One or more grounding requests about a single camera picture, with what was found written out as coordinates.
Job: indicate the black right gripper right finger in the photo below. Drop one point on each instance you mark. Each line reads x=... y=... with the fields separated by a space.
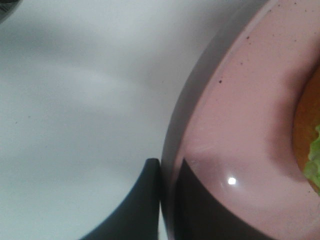
x=199 y=216

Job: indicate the burger with lettuce and cheese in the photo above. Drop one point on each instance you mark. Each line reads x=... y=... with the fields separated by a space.
x=306 y=131

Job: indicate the pink round plate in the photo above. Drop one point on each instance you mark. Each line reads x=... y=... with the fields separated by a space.
x=233 y=120

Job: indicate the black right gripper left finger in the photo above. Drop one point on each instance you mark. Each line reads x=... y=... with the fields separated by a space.
x=137 y=216

